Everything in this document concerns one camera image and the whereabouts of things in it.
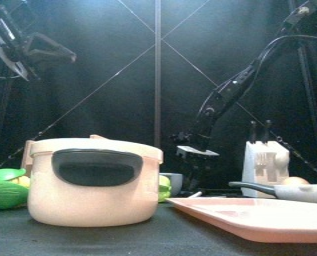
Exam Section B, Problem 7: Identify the green toy pepper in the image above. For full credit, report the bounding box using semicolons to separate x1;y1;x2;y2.
158;174;174;203

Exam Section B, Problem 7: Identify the toy egg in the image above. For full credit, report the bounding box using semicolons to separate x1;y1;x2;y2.
281;176;310;186

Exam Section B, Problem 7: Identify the grey ladle spoon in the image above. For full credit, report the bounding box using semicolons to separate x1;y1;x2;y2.
227;180;317;205

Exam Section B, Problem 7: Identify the toy corn with green husk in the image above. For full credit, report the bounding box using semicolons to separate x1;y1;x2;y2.
0;167;32;211

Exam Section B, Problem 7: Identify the black knife handle in block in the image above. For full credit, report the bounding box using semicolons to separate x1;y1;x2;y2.
249;120;258;144
262;119;274;144

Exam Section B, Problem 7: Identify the thin diagonal cord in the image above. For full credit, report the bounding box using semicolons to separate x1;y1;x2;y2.
114;0;317;183
0;0;213;169

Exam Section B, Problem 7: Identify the grey frame pole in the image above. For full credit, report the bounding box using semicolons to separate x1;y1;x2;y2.
152;0;163;148

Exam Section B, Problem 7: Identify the black frame post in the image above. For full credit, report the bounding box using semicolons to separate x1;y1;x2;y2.
295;43;317;161

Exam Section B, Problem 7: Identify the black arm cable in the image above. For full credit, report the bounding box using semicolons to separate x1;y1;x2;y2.
253;33;317;79

